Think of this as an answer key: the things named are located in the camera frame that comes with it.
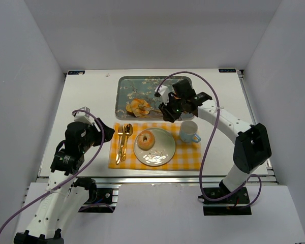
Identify metal serving tongs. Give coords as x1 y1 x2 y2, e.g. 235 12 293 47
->
139 104 162 114

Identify knotted bread roll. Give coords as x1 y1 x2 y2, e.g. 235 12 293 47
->
130 98 150 117

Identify sugared bagel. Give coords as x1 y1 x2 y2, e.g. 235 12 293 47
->
137 130 155 150

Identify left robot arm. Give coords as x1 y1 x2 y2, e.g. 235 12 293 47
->
13 121 115 243

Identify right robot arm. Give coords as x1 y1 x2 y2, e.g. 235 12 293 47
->
108 80 271 197

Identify bread slice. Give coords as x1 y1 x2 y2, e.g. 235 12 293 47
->
126 104 133 114

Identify gold fork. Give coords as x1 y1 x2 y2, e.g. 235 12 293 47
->
115 124 124 164

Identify gold spoon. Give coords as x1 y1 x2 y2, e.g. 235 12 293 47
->
121 124 133 162

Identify gold knife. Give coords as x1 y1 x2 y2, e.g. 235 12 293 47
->
118 124 130 163

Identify light blue mug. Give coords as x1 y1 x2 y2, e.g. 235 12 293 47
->
179 121 201 143

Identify blue floral serving tray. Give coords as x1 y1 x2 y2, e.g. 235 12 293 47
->
114 75 196 121

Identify right blue table label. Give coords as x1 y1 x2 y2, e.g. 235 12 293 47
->
218 68 236 73

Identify blue table label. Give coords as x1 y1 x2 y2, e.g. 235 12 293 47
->
67 70 85 75
218 68 236 73

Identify cream and green plate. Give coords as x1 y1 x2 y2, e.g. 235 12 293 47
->
133 128 176 167

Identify yellow checkered cloth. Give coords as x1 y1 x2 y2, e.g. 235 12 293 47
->
108 123 201 171

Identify left blue table label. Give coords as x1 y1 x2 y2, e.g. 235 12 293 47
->
67 70 85 75

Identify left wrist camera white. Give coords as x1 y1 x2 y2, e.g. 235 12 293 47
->
72 106 94 126

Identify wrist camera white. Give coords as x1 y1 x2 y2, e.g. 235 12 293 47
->
72 106 94 126
155 85 170 105

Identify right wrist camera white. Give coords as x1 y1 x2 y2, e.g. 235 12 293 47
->
155 85 170 105

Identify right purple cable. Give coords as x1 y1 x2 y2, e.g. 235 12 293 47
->
156 72 262 209

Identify aluminium table rail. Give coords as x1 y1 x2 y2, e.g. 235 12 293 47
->
36 175 278 185

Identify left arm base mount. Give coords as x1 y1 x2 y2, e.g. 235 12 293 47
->
70 177 115 213

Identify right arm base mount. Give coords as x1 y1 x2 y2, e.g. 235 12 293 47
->
198 187 252 216

